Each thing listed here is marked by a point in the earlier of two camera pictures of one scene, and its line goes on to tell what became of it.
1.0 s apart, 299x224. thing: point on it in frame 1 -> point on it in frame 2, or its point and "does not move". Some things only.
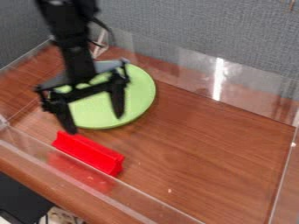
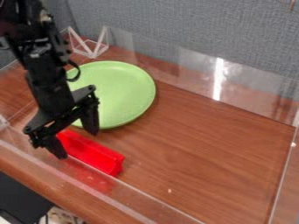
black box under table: x=24 y=205 does not move
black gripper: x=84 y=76 -> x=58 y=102
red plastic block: x=89 y=152 does not move
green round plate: x=96 y=113 does not move
